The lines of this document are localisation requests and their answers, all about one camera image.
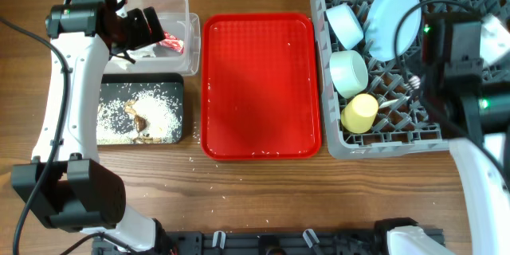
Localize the grey dishwasher rack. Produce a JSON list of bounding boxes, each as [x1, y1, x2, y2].
[[310, 0, 509, 159]]

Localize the mint green bowl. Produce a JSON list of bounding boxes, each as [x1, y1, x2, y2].
[[329, 50, 368, 99]]

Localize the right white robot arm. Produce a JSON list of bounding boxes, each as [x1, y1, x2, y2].
[[419, 12, 509, 254]]

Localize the red snack wrapper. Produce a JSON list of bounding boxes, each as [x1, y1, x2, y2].
[[158, 32, 184, 54]]

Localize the light blue bowl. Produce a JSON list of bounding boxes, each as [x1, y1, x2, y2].
[[326, 3, 364, 50]]

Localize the rice and food leftovers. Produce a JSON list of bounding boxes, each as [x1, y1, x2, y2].
[[96, 83, 183, 145]]

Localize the white plastic fork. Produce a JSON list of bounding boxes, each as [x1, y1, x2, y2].
[[407, 75, 421, 90]]

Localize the light blue plate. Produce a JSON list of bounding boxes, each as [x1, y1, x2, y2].
[[365, 0, 422, 61]]

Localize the white plastic spoon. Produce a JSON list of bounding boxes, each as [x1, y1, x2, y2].
[[379, 96, 409, 109]]

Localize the red serving tray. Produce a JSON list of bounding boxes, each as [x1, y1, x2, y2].
[[200, 12, 322, 162]]

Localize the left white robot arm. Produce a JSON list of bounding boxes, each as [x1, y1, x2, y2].
[[11, 0, 175, 254]]

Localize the clear plastic waste bin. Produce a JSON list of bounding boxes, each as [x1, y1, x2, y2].
[[104, 0, 201, 76]]

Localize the black food waste tray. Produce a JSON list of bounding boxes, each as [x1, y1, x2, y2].
[[96, 73, 186, 146]]

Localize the yellow plastic cup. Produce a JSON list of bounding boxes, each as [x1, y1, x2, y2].
[[340, 93, 379, 134]]

